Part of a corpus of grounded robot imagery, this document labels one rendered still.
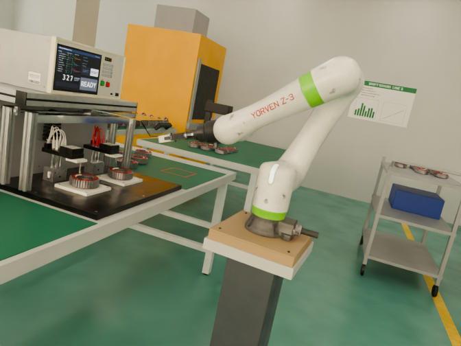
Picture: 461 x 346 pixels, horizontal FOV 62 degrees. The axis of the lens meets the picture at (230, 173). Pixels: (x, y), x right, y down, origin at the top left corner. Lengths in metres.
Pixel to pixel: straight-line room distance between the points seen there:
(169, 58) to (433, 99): 3.97
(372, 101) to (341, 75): 5.32
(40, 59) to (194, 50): 3.74
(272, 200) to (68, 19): 4.73
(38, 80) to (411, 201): 3.09
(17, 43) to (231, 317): 1.29
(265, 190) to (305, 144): 0.25
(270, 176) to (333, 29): 5.56
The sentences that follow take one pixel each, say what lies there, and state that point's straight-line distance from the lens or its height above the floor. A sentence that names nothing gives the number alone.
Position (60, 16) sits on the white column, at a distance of 5.79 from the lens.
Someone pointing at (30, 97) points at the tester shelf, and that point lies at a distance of 1.48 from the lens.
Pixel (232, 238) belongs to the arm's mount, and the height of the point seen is 0.78.
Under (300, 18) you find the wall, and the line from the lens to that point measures 6.85.
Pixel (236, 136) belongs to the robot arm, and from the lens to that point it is 1.36.
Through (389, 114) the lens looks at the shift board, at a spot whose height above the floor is 1.46.
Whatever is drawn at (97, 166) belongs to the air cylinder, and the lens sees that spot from 1.87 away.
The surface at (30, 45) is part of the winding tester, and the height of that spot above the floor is 1.27.
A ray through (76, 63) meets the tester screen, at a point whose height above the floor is 1.24.
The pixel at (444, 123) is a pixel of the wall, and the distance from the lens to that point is 6.67.
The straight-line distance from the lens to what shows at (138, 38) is 5.64.
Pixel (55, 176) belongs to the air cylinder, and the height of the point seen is 0.79.
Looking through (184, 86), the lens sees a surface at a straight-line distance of 5.22.
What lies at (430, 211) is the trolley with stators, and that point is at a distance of 3.78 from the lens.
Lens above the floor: 1.22
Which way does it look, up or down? 11 degrees down
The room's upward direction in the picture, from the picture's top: 11 degrees clockwise
